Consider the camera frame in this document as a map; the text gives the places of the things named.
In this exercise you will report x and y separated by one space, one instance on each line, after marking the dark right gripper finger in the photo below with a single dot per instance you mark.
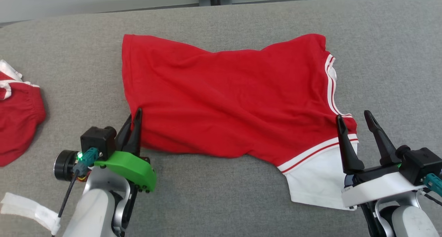
385 147
348 154

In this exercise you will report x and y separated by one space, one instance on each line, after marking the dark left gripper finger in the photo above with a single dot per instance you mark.
123 136
135 136

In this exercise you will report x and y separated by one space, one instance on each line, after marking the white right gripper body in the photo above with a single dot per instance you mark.
376 188

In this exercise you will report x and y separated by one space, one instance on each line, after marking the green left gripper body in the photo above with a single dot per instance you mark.
134 168

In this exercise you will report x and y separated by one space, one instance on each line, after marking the red white basketball jersey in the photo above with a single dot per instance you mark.
224 98

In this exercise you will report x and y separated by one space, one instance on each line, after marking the red shorts white stripes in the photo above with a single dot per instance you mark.
17 126

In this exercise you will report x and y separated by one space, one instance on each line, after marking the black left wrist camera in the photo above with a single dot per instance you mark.
98 140

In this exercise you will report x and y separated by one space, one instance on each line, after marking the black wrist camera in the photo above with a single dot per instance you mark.
419 162
98 140

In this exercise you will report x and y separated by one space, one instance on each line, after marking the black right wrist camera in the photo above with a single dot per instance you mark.
419 162

